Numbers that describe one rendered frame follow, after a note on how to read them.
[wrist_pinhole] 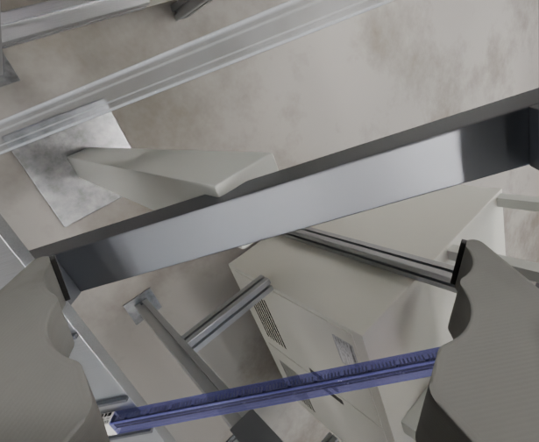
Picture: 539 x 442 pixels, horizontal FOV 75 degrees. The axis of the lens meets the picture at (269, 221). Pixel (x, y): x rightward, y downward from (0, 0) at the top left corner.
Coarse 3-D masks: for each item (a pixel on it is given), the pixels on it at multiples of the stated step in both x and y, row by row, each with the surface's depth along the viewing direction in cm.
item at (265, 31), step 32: (320, 0) 14; (352, 0) 14; (384, 0) 14; (224, 32) 15; (256, 32) 14; (288, 32) 14; (160, 64) 15; (192, 64) 15; (224, 64) 15; (64, 96) 16; (96, 96) 16; (128, 96) 16; (0, 128) 17; (32, 128) 17; (64, 128) 17
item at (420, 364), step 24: (384, 360) 24; (408, 360) 24; (432, 360) 23; (264, 384) 26; (288, 384) 25; (312, 384) 24; (336, 384) 24; (360, 384) 24; (384, 384) 24; (144, 408) 28; (168, 408) 27; (192, 408) 26; (216, 408) 26; (240, 408) 26; (120, 432) 28
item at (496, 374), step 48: (480, 288) 9; (528, 288) 9; (480, 336) 8; (528, 336) 7; (432, 384) 7; (480, 384) 6; (528, 384) 6; (432, 432) 6; (480, 432) 6; (528, 432) 6
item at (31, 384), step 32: (32, 288) 9; (64, 288) 11; (0, 320) 8; (32, 320) 8; (64, 320) 9; (0, 352) 8; (32, 352) 7; (64, 352) 9; (0, 384) 7; (32, 384) 7; (64, 384) 7; (0, 416) 6; (32, 416) 6; (64, 416) 6; (96, 416) 7
